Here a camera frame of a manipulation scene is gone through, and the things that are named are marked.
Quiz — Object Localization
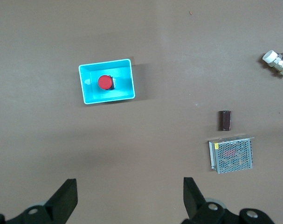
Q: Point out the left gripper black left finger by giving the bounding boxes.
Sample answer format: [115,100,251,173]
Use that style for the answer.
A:
[0,178,78,224]

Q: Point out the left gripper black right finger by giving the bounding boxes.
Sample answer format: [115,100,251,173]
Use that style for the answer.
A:
[180,176,276,224]

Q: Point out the red push button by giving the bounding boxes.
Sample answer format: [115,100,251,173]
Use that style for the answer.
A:
[97,74,117,91]

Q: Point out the metal mesh power supply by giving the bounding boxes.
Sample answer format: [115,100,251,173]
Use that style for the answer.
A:
[207,133,255,175]

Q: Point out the dark brown rectangular block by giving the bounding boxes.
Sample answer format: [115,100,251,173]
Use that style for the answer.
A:
[218,110,233,132]

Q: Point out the cyan plastic box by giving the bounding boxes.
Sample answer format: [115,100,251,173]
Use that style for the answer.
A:
[78,58,136,105]

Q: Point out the metal fitting white ends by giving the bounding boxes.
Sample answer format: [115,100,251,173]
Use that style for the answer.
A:
[262,49,283,79]

